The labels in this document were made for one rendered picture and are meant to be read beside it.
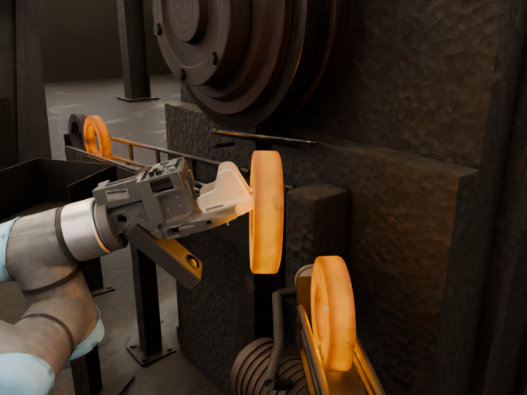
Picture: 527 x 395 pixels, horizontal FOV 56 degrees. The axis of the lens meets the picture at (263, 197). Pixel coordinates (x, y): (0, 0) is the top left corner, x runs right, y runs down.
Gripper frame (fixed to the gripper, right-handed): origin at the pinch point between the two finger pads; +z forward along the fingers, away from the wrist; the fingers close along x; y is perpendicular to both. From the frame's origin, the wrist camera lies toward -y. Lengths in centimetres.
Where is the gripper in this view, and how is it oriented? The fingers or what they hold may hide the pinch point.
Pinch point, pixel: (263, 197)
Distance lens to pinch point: 63.2
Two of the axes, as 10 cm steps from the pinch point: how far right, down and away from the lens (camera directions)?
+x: -0.5, -3.3, 9.4
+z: 9.6, -2.6, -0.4
